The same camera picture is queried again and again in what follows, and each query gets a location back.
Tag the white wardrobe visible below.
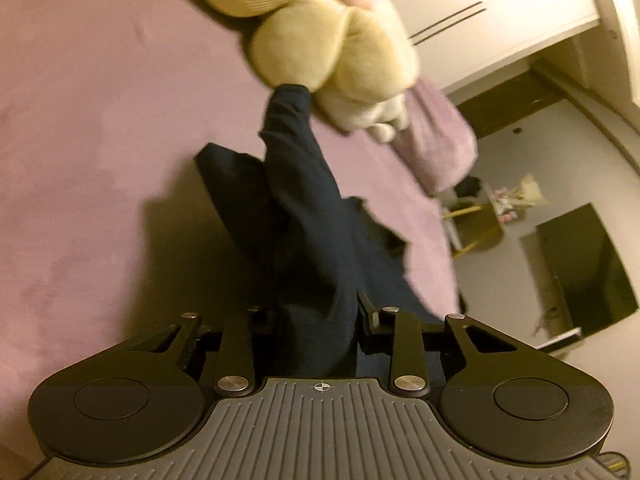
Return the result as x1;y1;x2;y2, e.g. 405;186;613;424
390;0;600;93

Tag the cream flower bouquet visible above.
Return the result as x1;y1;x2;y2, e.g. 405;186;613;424
492;174;548;223

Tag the white plush bear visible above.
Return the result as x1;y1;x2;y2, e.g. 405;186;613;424
319;91;411;143

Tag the purple rolled blanket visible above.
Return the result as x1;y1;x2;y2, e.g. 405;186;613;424
390;78;477;195

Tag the black wall television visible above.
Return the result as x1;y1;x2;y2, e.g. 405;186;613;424
536;204;639;337

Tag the purple bed cover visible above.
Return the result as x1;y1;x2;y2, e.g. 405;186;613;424
1;0;269;479

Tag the dark navy jacket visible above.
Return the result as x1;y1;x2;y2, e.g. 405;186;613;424
195;84;439;378

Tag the yellow legged side table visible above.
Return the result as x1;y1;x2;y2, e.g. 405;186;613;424
442;200;504;259

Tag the cream yellow plush toy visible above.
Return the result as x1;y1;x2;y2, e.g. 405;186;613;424
205;0;420;104

